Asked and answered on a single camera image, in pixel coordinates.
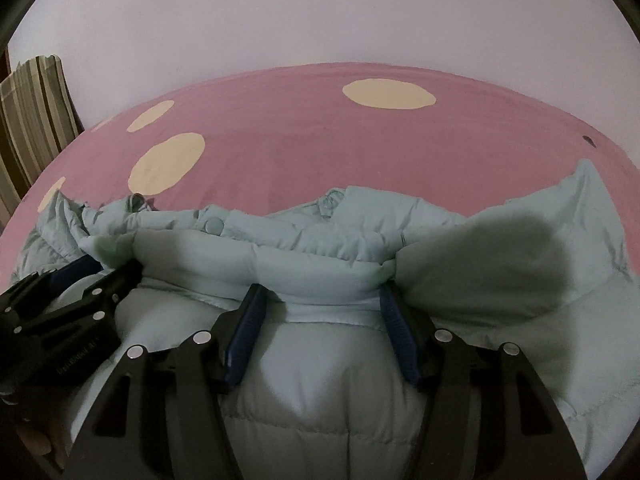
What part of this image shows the pink dotted bed sheet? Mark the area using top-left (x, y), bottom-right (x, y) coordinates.
top-left (0, 62), bottom-right (633, 281)

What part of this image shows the light blue puffer jacket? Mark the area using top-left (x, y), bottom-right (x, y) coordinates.
top-left (12, 159), bottom-right (636, 480)

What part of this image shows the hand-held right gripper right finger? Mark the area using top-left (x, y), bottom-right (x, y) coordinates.
top-left (379, 285), bottom-right (588, 480)

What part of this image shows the striped padded headboard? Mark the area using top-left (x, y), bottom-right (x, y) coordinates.
top-left (0, 55), bottom-right (85, 231)

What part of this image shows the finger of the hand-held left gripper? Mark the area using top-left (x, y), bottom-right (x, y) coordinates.
top-left (27, 259), bottom-right (145, 333)
top-left (7, 255), bottom-right (103, 313)

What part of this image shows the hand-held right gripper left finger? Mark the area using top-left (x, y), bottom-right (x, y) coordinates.
top-left (67, 283), bottom-right (268, 480)

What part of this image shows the person's left hand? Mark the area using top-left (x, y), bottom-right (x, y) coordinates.
top-left (17, 422), bottom-right (66, 461)

